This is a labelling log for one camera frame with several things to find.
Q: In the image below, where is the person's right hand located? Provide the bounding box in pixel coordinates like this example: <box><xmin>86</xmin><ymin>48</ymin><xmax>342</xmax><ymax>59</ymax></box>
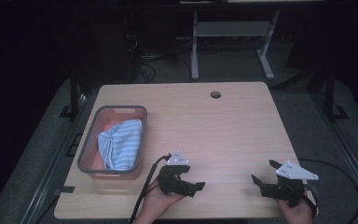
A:
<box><xmin>274</xmin><ymin>189</ymin><xmax>317</xmax><ymax>224</ymax></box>

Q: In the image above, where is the pink basket with grey rim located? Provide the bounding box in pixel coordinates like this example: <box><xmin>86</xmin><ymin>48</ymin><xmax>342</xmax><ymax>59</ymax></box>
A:
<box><xmin>76</xmin><ymin>105</ymin><xmax>148</xmax><ymax>181</ymax></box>

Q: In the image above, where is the person's left hand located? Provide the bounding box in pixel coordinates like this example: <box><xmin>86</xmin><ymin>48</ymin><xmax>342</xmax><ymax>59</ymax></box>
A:
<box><xmin>132</xmin><ymin>178</ymin><xmax>185</xmax><ymax>224</ymax></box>

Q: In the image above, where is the blue striped cloth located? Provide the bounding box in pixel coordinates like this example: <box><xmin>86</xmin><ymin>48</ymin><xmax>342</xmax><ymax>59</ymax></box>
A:
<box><xmin>97</xmin><ymin>119</ymin><xmax>144</xmax><ymax>172</ymax></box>

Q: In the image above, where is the bundle of black floor cables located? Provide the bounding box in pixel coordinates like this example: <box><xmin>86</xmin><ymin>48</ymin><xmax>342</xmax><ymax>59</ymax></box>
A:
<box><xmin>122</xmin><ymin>32</ymin><xmax>194</xmax><ymax>84</ymax></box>

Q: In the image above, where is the grey metal stand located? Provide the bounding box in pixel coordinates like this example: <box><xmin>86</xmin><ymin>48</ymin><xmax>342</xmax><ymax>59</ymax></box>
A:
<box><xmin>190</xmin><ymin>9</ymin><xmax>281</xmax><ymax>81</ymax></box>

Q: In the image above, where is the black tape strip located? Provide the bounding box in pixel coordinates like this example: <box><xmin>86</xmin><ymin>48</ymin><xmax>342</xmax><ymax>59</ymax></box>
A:
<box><xmin>54</xmin><ymin>186</ymin><xmax>76</xmax><ymax>194</ymax></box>

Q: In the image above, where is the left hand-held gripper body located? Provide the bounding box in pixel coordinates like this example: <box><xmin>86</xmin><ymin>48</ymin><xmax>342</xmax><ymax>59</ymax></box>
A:
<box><xmin>156</xmin><ymin>149</ymin><xmax>191</xmax><ymax>198</ymax></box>

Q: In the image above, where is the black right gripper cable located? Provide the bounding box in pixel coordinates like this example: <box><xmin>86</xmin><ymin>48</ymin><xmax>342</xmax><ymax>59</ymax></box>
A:
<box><xmin>297</xmin><ymin>158</ymin><xmax>358</xmax><ymax>224</ymax></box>

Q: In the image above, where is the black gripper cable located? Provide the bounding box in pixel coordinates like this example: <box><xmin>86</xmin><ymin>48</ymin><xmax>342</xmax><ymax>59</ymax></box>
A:
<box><xmin>297</xmin><ymin>158</ymin><xmax>358</xmax><ymax>224</ymax></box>
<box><xmin>128</xmin><ymin>152</ymin><xmax>172</xmax><ymax>224</ymax></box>

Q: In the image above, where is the black metal post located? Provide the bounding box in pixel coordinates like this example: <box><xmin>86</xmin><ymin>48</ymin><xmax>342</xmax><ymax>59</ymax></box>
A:
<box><xmin>58</xmin><ymin>68</ymin><xmax>80</xmax><ymax>123</ymax></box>
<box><xmin>324</xmin><ymin>66</ymin><xmax>351</xmax><ymax>123</ymax></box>

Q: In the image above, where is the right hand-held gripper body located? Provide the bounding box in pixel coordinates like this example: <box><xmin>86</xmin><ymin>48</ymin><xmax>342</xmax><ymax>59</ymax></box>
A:
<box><xmin>260</xmin><ymin>160</ymin><xmax>320</xmax><ymax>209</ymax></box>

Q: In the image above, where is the aluminium floor rail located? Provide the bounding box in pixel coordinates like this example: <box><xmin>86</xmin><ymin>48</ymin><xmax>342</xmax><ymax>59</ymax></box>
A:
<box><xmin>20</xmin><ymin>92</ymin><xmax>90</xmax><ymax>224</ymax></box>
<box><xmin>310</xmin><ymin>92</ymin><xmax>358</xmax><ymax>208</ymax></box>

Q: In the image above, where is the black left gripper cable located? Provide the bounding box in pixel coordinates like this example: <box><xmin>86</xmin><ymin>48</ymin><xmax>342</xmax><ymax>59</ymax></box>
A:
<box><xmin>128</xmin><ymin>152</ymin><xmax>172</xmax><ymax>224</ymax></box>

